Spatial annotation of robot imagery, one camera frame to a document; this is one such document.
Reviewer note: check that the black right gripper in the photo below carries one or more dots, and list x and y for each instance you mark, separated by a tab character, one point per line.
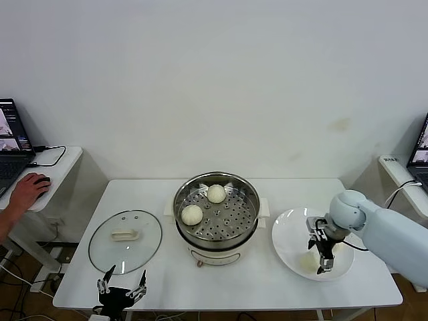
324	244

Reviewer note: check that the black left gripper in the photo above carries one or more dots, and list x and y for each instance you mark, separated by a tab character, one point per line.
115	299

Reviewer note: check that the round glass pot lid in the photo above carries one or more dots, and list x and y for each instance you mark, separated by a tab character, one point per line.
147	234

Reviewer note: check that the black computer mouse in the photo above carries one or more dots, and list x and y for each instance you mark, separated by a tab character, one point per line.
43	182

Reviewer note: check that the person's bare forearm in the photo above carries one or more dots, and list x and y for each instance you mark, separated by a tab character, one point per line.
6	220

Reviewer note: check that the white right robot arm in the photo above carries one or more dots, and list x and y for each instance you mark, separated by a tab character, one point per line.
384	227

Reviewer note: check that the perforated steel steamer basket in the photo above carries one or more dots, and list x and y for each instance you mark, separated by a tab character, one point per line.
217	214

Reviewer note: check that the person's bare hand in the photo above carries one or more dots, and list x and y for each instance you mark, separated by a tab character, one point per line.
28	190

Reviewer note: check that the round white plate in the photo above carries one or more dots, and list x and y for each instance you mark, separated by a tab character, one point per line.
291	234

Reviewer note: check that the floor power strip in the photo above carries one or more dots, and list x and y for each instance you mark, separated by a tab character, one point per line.
63	257

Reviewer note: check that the white electric cooking pot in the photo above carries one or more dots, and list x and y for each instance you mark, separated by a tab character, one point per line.
217	257

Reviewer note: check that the white side table with sticker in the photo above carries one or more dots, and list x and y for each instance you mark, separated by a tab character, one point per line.
391	167

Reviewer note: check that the small printed table sticker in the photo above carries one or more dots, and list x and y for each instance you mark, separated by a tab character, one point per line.
391	159

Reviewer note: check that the white side table with mouse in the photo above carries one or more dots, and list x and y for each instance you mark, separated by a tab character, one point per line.
63	167

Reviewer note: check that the black laptop with grey screen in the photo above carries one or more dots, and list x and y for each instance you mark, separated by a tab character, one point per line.
419	157

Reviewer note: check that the black laptop with wide keyboard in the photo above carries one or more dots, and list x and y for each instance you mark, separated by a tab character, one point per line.
10	167

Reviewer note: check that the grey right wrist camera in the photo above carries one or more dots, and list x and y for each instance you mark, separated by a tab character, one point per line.
314	223

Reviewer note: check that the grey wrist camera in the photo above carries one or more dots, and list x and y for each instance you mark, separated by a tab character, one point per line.
97	312
314	223

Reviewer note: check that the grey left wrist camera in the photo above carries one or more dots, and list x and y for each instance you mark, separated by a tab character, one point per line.
97	312

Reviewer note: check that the white wall socket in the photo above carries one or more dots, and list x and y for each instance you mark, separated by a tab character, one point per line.
56	222

